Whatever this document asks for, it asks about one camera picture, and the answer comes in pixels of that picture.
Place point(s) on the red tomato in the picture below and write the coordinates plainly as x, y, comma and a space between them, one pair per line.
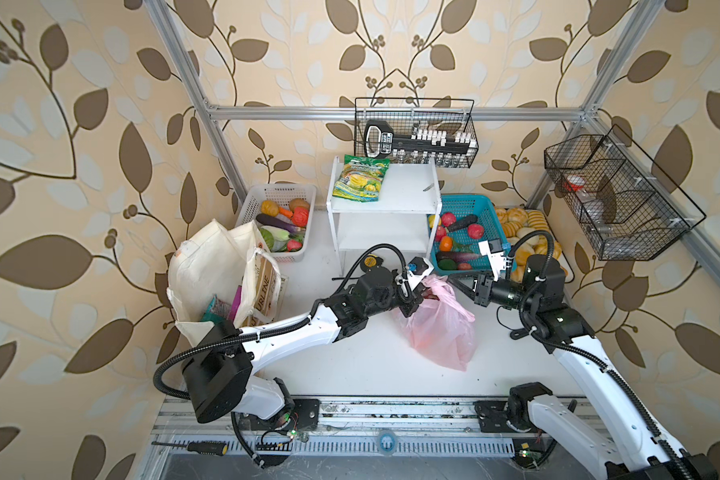
300, 216

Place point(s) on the cream canvas tote bag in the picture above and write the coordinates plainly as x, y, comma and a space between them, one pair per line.
222, 264

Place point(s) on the teal red snack bag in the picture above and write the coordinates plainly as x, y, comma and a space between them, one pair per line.
217, 311

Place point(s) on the yellow black tape measure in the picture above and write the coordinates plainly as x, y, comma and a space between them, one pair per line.
370, 261

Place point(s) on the teal plastic fruit basket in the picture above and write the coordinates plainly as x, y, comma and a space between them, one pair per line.
465, 204

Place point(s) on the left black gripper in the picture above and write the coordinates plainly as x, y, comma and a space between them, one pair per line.
412, 301

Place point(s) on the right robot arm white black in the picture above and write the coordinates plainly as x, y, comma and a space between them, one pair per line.
636, 445

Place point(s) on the brown potato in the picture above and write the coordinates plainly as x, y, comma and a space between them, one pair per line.
270, 208

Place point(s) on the purple grape candy bag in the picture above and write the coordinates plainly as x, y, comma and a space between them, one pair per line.
235, 304

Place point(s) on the yellow green snack bag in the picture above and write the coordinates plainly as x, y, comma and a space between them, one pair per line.
360, 179

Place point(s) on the green round fruit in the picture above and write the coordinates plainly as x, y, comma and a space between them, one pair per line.
447, 265

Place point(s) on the yellow black screwdriver left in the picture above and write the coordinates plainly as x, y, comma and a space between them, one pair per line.
203, 447

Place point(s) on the pink plastic grocery bag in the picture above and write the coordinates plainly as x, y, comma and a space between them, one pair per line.
440, 329

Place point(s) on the white bread tray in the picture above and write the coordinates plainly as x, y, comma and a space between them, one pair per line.
518, 222

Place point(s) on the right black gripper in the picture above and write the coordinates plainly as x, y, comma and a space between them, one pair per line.
482, 289

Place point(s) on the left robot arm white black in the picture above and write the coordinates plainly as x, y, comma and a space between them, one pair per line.
219, 375

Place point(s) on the black wire basket right wall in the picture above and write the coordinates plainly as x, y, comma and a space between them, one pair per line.
646, 210

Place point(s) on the red apple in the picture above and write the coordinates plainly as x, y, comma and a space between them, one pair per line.
475, 231
447, 219

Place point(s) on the white two-tier shelf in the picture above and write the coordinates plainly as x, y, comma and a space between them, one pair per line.
410, 195

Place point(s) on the green cabbage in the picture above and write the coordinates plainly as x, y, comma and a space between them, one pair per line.
267, 238

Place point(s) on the black wire basket back wall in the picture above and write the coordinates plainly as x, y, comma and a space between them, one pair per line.
416, 130

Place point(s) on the black wire basket wall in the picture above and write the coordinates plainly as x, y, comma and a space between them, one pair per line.
646, 210
416, 130

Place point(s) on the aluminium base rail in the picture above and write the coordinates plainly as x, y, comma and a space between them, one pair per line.
383, 427

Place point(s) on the plastic bottle red cap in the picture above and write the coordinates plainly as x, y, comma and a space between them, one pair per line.
587, 207

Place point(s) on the small orange persimmon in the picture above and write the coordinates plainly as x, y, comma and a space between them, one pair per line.
446, 244

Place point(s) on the white plastic vegetable basket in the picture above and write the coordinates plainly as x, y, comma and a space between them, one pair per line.
282, 213

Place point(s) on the purple eggplant in teal basket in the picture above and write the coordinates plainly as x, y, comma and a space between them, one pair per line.
458, 257

